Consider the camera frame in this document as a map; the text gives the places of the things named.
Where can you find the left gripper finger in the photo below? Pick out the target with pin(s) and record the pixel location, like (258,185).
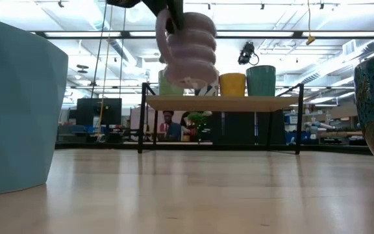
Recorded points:
(156,6)
(176,14)

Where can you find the pink ribbed mug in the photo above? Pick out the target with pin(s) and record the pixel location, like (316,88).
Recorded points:
(193,55)

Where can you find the teal green mug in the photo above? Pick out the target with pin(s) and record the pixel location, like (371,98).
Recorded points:
(261,81)

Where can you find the light blue faceted mug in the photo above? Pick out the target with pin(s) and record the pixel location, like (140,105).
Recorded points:
(18,113)

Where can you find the yellow mug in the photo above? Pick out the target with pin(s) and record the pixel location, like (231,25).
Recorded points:
(232,84)

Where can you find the green potted plant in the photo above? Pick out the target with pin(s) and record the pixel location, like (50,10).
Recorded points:
(200,122)

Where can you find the black monitor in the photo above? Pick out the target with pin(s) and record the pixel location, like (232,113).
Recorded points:
(99,112)

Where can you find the person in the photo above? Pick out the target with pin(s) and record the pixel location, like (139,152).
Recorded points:
(172,128)

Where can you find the blue storage bin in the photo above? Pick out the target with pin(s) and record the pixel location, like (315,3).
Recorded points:
(291,119)

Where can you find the wooden background workbench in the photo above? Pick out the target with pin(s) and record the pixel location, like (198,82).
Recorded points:
(336,133)

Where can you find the black hanging camera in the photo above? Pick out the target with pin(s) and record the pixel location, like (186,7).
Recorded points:
(247,53)

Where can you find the wooden shelf black frame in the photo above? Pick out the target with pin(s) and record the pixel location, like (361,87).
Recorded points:
(219,104)

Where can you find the black overhead frame bar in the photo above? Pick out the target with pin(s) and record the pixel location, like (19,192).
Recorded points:
(297,34)

